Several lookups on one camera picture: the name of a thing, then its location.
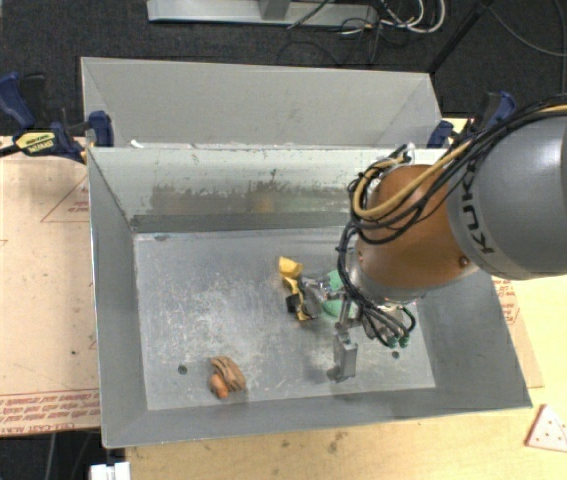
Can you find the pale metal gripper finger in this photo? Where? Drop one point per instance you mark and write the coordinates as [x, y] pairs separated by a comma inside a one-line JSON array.
[[345, 360], [315, 294]]

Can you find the green sponge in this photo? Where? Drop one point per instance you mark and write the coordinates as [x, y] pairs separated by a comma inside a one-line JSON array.
[[334, 279]]

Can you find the yellow and black toy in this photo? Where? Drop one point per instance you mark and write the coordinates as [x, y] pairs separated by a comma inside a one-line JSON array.
[[290, 267]]

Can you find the grey metal bin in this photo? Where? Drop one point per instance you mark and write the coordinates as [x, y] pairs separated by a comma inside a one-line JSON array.
[[213, 293]]

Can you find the brown and orange toy animal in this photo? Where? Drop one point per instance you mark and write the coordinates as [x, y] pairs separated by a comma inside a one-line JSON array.
[[230, 374]]

